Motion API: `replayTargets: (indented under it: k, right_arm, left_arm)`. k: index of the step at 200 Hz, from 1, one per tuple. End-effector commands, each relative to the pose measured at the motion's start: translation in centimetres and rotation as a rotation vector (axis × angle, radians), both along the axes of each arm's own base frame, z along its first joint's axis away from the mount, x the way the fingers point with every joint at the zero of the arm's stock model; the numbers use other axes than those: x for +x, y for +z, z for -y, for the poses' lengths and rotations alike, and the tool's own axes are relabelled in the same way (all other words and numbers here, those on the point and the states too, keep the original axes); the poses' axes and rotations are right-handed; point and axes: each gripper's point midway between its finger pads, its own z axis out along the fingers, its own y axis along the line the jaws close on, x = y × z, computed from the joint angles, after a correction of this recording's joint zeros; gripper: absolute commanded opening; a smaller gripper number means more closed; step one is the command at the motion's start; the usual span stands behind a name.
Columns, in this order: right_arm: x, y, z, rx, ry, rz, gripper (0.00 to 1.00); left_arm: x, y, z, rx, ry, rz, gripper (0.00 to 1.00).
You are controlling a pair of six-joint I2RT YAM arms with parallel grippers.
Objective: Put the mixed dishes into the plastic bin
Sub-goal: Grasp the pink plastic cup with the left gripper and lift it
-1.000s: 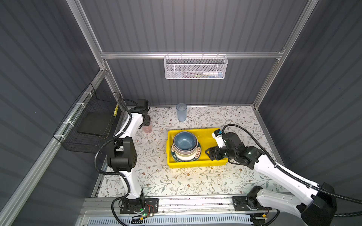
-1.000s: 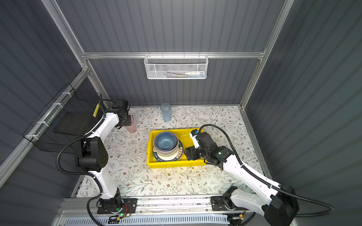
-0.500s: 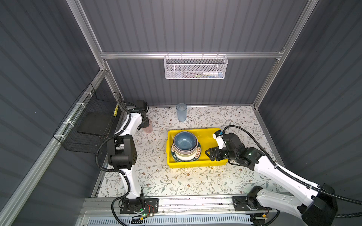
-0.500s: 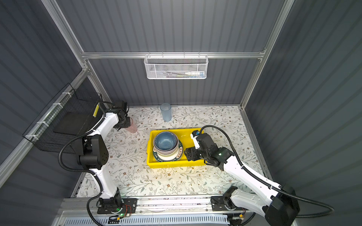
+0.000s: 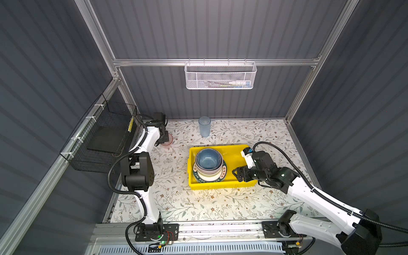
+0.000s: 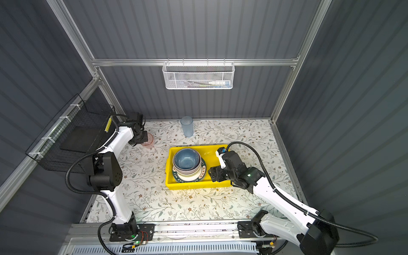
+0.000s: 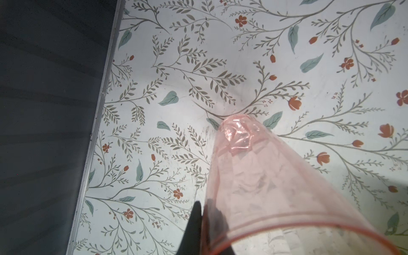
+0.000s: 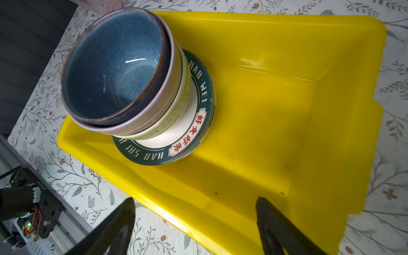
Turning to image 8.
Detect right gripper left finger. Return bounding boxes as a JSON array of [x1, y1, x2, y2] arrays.
[[67, 198, 136, 255]]

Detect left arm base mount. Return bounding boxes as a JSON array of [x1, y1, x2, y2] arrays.
[[1, 166, 64, 239]]

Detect floral table mat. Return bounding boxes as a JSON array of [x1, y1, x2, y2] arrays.
[[8, 1, 408, 255]]

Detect yellow plastic bin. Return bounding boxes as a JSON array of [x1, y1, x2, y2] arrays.
[[57, 11, 387, 255]]

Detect pink plastic cup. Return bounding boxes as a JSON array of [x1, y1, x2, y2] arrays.
[[71, 0, 124, 16]]

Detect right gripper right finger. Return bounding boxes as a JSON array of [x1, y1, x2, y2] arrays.
[[256, 197, 325, 255]]

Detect dark green rimmed plate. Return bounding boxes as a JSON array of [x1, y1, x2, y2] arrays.
[[112, 50, 216, 166]]

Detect dark blue bowl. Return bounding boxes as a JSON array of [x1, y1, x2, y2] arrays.
[[59, 7, 172, 126]]

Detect light green bowl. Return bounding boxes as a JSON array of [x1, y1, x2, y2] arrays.
[[114, 43, 193, 140]]

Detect lilac purple bowl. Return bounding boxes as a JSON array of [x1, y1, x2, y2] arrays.
[[68, 15, 183, 137]]

